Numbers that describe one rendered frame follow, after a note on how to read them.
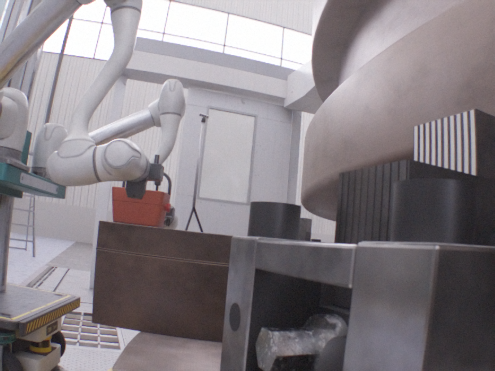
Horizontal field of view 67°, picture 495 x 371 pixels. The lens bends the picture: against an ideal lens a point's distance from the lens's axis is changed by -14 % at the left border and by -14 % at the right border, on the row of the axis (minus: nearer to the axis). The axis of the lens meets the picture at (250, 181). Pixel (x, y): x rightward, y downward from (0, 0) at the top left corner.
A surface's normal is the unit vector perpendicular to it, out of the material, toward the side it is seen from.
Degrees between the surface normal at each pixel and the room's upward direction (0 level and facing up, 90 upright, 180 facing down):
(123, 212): 97
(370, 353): 90
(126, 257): 90
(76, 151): 77
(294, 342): 58
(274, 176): 90
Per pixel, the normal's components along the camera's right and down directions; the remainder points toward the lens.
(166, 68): 0.35, -0.10
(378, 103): -0.97, -0.12
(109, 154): -0.09, -0.12
